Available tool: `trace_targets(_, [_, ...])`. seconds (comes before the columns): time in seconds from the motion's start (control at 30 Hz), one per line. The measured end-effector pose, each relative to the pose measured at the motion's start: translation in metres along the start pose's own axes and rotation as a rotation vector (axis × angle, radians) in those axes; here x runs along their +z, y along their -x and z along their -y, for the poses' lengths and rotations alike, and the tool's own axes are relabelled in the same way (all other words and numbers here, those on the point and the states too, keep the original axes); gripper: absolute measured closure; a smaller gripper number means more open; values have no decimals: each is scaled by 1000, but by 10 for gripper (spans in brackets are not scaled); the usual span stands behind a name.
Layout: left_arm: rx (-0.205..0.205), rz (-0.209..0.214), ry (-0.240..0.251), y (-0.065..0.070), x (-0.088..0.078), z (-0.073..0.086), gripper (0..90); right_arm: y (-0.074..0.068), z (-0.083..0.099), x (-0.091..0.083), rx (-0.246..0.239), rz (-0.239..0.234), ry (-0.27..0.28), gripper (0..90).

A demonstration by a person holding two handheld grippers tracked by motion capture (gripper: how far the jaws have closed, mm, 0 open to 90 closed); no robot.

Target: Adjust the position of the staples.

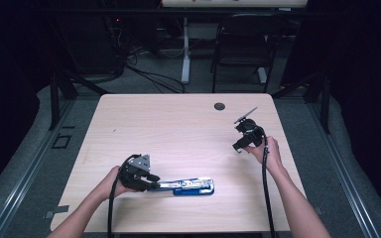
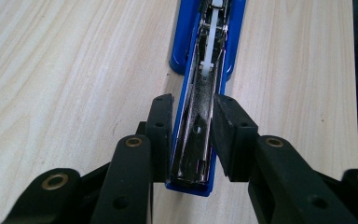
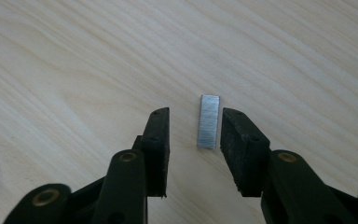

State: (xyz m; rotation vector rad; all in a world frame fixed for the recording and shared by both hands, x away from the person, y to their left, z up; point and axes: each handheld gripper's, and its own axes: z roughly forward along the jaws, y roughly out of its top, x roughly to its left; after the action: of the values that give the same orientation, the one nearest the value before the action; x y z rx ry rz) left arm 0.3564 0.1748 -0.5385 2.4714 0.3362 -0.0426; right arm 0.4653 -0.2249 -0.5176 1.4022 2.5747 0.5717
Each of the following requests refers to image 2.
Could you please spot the blue stapler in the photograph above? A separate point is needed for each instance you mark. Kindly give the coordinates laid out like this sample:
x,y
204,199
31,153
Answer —
x,y
195,124

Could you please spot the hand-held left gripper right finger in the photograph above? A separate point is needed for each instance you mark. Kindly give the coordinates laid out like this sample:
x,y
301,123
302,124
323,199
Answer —
x,y
261,174

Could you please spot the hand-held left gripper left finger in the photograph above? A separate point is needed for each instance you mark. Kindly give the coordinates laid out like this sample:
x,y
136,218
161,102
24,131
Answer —
x,y
130,174

